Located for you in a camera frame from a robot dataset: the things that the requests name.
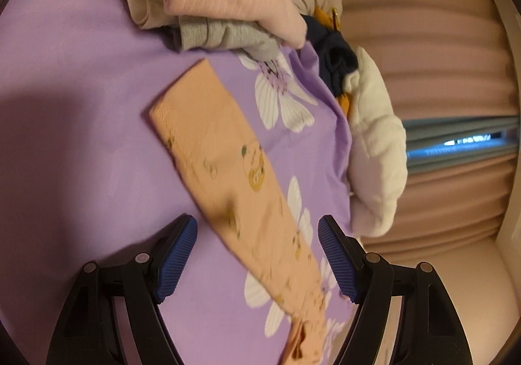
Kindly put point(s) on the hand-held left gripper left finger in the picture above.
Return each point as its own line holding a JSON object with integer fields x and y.
{"x": 175, "y": 263}

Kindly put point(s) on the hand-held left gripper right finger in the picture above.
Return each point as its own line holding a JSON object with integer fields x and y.
{"x": 334, "y": 259}

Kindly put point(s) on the orange cartoon print garment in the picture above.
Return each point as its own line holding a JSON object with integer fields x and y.
{"x": 211, "y": 145}

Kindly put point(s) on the white fleece cloth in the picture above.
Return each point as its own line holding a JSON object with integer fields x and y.
{"x": 374, "y": 137}

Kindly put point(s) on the purple floral bed sheet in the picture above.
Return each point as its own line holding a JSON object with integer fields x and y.
{"x": 81, "y": 104}

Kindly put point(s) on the navy garment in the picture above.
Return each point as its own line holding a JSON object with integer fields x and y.
{"x": 329, "y": 47}

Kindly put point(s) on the grey knit garment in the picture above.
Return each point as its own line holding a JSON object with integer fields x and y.
{"x": 228, "y": 37}

